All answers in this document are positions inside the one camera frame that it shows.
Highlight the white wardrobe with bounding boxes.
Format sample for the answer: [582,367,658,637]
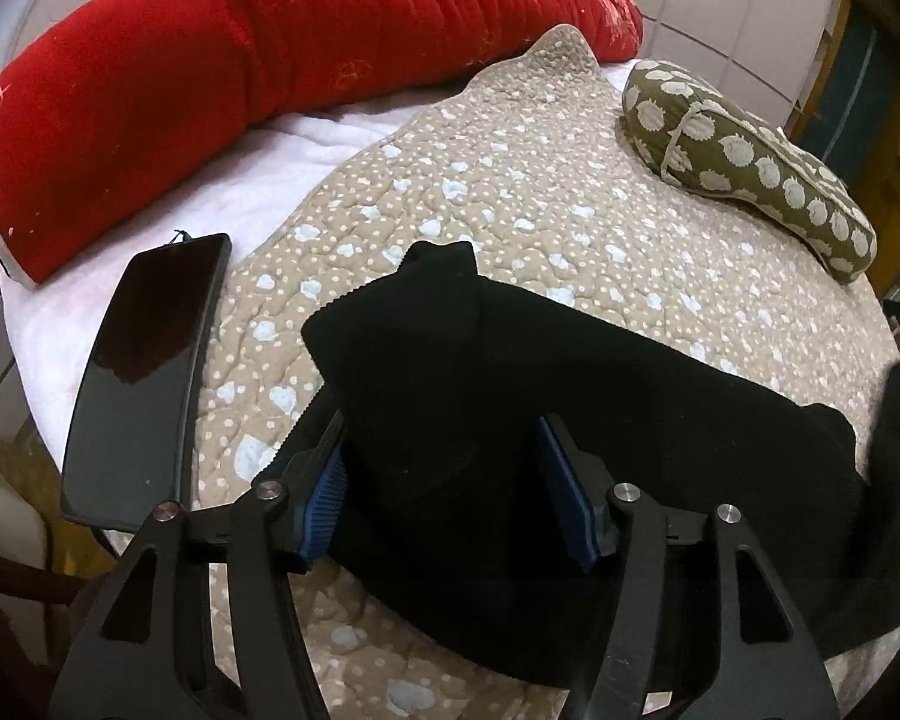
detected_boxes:
[635,0,836,125]

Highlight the olive patterned pillow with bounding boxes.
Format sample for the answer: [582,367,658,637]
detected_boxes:
[622,60,878,283]

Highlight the beige dotted bed quilt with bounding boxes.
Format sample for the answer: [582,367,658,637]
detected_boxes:
[190,23,900,720]

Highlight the black pants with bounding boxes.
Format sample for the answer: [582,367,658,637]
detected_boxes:
[302,242,900,687]

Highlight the red long bolster quilt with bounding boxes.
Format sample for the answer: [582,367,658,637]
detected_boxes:
[0,0,644,286]

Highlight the white bed sheet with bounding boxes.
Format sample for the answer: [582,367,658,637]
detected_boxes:
[1,83,461,463]

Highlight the black smartphone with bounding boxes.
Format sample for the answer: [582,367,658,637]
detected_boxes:
[61,232,232,532]

